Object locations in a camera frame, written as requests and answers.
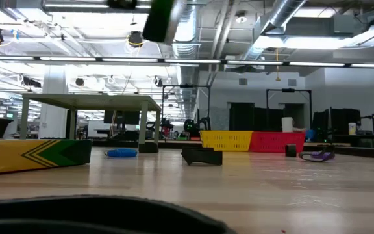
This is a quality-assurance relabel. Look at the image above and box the blue coil hair tie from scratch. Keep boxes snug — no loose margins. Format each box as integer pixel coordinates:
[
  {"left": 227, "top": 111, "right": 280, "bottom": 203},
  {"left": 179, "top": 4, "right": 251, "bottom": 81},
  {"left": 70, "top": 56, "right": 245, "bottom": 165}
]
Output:
[{"left": 104, "top": 148, "right": 139, "bottom": 159}]

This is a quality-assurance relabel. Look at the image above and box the long ceiling light bar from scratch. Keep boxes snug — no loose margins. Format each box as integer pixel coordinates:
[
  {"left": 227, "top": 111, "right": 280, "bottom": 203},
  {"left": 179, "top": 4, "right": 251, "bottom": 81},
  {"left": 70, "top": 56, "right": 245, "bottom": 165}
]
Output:
[{"left": 0, "top": 54, "right": 374, "bottom": 70}]

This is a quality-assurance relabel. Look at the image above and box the yellow plastic basket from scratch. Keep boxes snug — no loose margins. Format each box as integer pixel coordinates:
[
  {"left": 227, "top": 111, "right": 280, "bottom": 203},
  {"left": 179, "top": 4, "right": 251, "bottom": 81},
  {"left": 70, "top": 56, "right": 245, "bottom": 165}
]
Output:
[{"left": 199, "top": 130, "right": 255, "bottom": 153}]

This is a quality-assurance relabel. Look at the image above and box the purple coil hair tie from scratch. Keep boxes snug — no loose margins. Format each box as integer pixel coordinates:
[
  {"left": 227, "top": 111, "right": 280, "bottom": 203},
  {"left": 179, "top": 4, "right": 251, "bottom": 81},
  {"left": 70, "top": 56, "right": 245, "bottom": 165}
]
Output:
[{"left": 303, "top": 149, "right": 336, "bottom": 163}]

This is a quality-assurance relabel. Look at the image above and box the silver round air duct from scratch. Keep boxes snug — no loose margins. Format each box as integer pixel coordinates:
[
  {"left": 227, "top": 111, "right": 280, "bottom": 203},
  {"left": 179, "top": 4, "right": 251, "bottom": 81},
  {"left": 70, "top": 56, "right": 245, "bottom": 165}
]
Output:
[{"left": 166, "top": 0, "right": 204, "bottom": 121}]

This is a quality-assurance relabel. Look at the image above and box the black hair tie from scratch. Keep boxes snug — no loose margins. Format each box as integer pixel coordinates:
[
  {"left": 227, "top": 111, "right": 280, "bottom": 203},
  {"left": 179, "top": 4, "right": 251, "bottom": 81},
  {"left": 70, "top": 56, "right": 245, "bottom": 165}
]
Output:
[{"left": 138, "top": 142, "right": 160, "bottom": 154}]

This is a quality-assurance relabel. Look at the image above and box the large silver air duct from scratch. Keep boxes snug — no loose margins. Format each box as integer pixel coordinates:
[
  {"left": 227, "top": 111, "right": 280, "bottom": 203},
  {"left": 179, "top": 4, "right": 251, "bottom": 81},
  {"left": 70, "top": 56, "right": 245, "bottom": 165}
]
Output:
[{"left": 238, "top": 0, "right": 308, "bottom": 62}]

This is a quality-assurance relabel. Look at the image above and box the green mesh shelf riser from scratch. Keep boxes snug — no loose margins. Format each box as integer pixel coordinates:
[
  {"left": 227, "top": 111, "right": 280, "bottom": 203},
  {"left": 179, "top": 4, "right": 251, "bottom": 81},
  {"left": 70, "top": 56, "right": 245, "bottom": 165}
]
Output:
[{"left": 19, "top": 93, "right": 162, "bottom": 146}]

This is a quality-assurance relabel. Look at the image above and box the white paper roll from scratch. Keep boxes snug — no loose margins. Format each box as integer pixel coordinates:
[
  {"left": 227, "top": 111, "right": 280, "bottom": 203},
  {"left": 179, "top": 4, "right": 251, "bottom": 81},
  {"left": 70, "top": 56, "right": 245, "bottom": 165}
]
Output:
[{"left": 280, "top": 116, "right": 295, "bottom": 133}]

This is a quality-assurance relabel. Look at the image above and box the black background monitor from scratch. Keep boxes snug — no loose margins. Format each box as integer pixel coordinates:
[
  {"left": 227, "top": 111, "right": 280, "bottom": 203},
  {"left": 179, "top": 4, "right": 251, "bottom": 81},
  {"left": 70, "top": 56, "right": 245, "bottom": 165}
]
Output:
[{"left": 312, "top": 107, "right": 362, "bottom": 144}]

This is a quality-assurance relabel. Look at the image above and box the yellow hanging cord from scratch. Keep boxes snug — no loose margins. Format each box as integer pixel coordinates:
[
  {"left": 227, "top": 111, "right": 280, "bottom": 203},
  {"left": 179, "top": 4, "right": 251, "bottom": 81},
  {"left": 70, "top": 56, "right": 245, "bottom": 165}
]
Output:
[{"left": 274, "top": 47, "right": 281, "bottom": 82}]

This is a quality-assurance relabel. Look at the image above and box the black wide screen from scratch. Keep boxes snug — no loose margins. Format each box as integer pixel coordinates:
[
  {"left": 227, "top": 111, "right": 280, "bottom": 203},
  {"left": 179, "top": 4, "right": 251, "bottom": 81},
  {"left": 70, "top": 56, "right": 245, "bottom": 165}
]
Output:
[{"left": 103, "top": 110, "right": 141, "bottom": 126}]

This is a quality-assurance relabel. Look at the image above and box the small black block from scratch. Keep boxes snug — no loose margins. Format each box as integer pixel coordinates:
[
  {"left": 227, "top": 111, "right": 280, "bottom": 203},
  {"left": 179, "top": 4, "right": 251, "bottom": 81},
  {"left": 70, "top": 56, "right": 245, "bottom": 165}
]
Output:
[{"left": 284, "top": 143, "right": 297, "bottom": 158}]

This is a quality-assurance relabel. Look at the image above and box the black station frame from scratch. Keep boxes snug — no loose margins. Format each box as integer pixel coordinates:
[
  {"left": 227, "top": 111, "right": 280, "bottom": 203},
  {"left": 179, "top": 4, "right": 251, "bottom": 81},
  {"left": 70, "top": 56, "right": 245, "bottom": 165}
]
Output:
[{"left": 266, "top": 87, "right": 313, "bottom": 131}]

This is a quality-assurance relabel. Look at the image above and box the red plastic basket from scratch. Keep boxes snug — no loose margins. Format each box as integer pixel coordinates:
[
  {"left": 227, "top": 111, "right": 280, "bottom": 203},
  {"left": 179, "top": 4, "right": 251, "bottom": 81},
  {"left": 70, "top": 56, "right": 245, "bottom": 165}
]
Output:
[{"left": 248, "top": 131, "right": 307, "bottom": 154}]

